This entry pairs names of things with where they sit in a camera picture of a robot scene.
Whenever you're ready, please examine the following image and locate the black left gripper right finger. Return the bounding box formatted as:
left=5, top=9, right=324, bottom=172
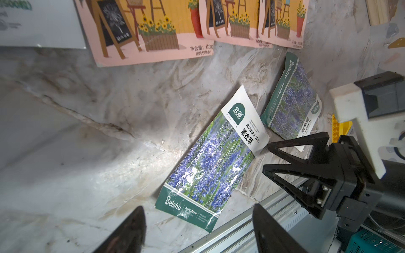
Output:
left=252, top=204, right=307, bottom=253

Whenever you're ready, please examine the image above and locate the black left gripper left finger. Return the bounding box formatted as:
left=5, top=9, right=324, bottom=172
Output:
left=94, top=206, right=147, bottom=253

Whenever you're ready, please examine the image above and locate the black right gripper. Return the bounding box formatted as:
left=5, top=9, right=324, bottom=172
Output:
left=262, top=132, right=383, bottom=233

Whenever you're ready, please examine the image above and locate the lavender seed packet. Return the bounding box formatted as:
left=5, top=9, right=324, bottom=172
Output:
left=155, top=86, right=270, bottom=233
left=261, top=52, right=322, bottom=140

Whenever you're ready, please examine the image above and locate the sunflower seed packet pink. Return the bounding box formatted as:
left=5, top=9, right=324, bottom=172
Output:
left=258, top=0, right=310, bottom=50
left=75, top=1, right=214, bottom=67
left=198, top=0, right=273, bottom=48

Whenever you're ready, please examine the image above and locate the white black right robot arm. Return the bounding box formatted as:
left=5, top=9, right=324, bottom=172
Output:
left=263, top=132, right=405, bottom=231

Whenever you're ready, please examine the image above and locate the green electronics box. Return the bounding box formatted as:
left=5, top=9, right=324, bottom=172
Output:
left=345, top=229, right=405, bottom=253

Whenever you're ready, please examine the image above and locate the wooden chessboard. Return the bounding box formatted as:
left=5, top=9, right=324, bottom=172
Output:
left=366, top=0, right=399, bottom=26

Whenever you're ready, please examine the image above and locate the yellow plastic frame tool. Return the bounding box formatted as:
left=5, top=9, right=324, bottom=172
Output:
left=332, top=115, right=353, bottom=143

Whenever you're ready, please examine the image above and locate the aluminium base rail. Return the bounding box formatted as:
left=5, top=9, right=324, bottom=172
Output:
left=182, top=178, right=339, bottom=253

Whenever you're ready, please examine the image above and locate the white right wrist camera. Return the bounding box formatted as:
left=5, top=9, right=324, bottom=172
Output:
left=330, top=71, right=405, bottom=178

